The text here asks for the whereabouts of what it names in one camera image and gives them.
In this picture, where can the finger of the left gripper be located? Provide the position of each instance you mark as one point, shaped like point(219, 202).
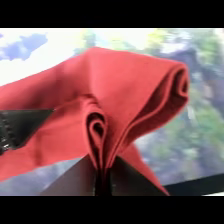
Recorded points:
point(20, 128)

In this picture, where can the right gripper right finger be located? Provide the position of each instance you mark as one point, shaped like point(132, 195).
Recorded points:
point(130, 181)

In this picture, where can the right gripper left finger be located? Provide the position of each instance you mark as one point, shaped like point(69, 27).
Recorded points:
point(75, 181)

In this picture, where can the red garment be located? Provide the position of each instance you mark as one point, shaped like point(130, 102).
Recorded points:
point(126, 86)

